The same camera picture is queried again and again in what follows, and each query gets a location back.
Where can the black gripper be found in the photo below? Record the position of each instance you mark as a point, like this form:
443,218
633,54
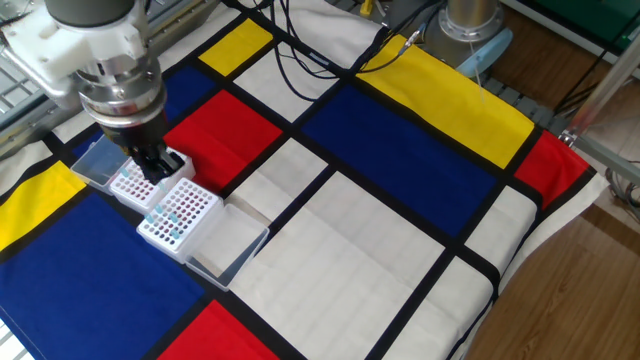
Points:
135,135

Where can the white pipette tip box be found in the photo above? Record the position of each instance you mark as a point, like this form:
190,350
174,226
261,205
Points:
200,229
131,189

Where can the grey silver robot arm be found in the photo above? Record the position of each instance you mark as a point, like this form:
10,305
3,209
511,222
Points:
90,10

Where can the colour block tablecloth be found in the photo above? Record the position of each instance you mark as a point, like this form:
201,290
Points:
375,160

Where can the yellow plastic clamp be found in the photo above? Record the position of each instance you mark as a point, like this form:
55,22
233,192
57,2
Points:
366,7

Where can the aluminium profile frame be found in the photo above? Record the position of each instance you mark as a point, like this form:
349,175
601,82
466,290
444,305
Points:
605,87

